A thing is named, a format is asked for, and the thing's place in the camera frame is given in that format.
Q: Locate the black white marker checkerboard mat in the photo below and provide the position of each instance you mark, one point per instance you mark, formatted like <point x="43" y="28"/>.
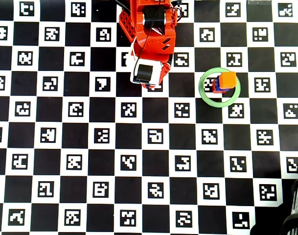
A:
<point x="75" y="171"/>

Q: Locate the red cube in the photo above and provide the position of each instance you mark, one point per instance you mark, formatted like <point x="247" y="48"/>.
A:
<point x="215" y="88"/>

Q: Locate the blue cube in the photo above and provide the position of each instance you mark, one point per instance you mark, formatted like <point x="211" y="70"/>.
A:
<point x="218" y="84"/>

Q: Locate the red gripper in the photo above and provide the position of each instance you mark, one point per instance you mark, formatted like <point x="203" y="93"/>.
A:
<point x="144" y="73"/>

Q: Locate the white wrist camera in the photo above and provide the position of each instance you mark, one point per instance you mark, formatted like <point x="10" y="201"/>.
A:
<point x="145" y="73"/>

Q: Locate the orange cube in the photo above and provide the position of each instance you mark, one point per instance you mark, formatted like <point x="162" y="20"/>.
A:
<point x="227" y="79"/>

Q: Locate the black flexible coiled holder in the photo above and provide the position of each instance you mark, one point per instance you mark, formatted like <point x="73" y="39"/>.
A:
<point x="295" y="195"/>

